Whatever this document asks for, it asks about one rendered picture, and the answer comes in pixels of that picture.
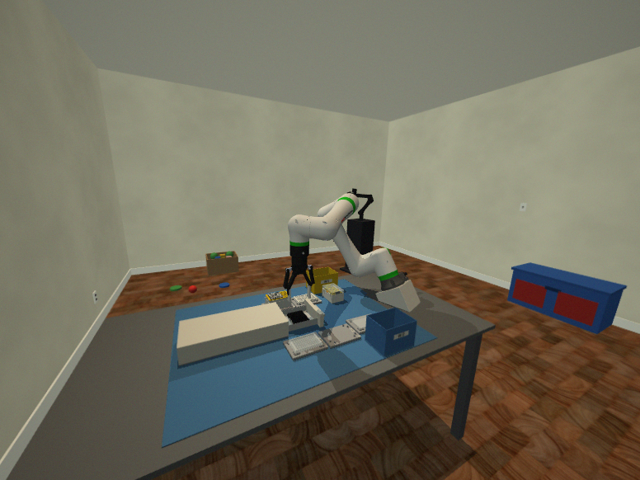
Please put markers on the dark blue open-top bin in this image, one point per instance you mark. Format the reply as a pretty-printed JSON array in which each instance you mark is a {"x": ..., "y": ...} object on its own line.
[{"x": 386, "y": 340}]

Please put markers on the blue flat mat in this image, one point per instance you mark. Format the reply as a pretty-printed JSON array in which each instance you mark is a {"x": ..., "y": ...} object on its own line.
[{"x": 210, "y": 392}]

